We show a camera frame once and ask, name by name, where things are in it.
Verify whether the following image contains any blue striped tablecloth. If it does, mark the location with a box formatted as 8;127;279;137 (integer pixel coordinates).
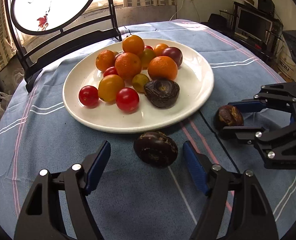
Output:
0;20;296;239

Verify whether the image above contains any orange right mandarin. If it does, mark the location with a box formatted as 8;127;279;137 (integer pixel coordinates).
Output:
147;56;178;81

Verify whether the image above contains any yellow green small tomato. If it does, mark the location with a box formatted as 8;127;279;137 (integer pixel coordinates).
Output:
132;74;150;93

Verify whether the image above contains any dark brown passion fruit front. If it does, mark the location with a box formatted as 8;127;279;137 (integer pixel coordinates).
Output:
133;132;178;168

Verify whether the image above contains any small red tomato middle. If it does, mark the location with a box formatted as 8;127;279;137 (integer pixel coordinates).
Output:
103;67;118;77

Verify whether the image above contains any orange top mandarin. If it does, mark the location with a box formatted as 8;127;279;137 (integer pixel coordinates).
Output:
122;35;145;55

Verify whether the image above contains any yellowish fruit behind centre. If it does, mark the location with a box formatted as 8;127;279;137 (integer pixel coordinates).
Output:
139;48;156;70

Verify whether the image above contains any white bucket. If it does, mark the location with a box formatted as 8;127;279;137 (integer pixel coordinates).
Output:
278;46;296;81

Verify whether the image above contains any black desk shelf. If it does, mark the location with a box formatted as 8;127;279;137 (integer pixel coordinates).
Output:
222;0;284;64

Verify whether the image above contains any orange mandarin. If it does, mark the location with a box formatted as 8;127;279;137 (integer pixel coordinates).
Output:
115;53;142;81
95;50;115;72
147;56;178;81
122;35;145;55

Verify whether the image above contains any dark brown passion fruit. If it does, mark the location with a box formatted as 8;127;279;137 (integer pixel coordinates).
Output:
133;132;178;168
214;105;244;129

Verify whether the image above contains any red cherry tomato front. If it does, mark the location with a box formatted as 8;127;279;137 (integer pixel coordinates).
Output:
116;87;139;112

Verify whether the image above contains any white ceramic plate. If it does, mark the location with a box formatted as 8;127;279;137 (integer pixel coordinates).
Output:
62;38;214;134

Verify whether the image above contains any red cherry tomato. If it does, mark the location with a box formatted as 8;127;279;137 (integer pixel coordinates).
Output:
116;87;139;112
79;86;99;107

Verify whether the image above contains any computer monitor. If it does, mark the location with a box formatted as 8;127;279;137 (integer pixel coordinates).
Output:
237;9;272;43

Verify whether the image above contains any dark purple plum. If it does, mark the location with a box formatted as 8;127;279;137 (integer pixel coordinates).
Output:
162;47;183;67

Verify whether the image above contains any dark passion fruit on plate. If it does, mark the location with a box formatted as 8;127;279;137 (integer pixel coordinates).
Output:
144;79;180;108

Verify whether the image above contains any small orange fruit back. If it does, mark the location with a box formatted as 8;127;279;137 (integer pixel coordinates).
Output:
153;43;169;56

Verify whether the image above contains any orange left mandarin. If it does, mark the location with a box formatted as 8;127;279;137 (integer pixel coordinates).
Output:
95;50;115;72

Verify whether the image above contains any yellow orange tomato front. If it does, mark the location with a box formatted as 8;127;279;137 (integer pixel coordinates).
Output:
98;74;125;102

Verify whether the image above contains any round painted decorative screen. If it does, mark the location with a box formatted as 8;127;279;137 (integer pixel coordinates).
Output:
10;0;93;36

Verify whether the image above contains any red cherry tomato left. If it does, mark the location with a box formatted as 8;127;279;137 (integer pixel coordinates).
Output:
79;86;99;107

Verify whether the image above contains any orange centre mandarin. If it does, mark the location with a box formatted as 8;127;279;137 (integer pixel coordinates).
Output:
115;53;142;81

